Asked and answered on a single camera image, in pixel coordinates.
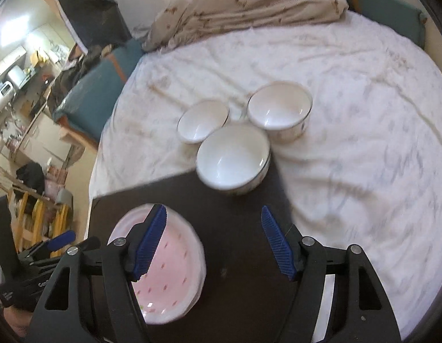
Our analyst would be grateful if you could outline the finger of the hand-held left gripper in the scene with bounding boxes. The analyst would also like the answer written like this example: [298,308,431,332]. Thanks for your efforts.
[18,230,77,258]
[39,236,101,267]

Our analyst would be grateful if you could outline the yellow rack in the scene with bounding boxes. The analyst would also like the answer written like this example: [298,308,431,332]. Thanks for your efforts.
[13,189,70,255]

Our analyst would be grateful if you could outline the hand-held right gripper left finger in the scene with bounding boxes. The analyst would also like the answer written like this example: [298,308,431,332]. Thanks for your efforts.
[26,204,168,343]

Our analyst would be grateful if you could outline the white fish-print bowl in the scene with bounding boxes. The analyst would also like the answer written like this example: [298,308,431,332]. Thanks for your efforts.
[177,99,230,145]
[196,122,271,196]
[247,81,313,141]

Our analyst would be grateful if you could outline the black bag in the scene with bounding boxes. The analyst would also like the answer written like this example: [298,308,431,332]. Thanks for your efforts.
[16,162,46,194]

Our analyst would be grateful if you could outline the person's left forearm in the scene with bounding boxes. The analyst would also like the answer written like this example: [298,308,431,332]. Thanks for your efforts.
[2,306,37,337]

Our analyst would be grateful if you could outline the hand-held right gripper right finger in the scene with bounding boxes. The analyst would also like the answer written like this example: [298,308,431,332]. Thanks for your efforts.
[261,205,402,343]

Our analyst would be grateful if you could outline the pile of dark clothes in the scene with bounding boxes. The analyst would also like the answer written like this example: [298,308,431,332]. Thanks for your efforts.
[50,44,115,112]

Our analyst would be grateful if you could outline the white water heater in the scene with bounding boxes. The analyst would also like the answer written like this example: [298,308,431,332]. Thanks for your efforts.
[0,80,15,106]

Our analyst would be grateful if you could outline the dark hanging cloth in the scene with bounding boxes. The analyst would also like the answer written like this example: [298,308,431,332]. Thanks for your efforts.
[45,0,133,55]

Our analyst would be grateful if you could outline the light wooden bed frame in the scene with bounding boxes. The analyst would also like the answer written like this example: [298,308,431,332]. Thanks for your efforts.
[58,129,100,158]

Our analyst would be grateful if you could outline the dark leather mat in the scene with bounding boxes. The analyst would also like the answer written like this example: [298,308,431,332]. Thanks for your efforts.
[83,166,337,343]

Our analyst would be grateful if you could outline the crumpled beige quilt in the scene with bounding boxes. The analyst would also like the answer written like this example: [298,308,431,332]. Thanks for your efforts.
[141,0,350,52]

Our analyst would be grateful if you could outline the white range hood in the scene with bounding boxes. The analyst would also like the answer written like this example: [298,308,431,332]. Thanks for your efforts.
[7,65,26,89]

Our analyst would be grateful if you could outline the ceiling light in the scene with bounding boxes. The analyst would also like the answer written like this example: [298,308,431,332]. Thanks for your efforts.
[0,11,33,43]

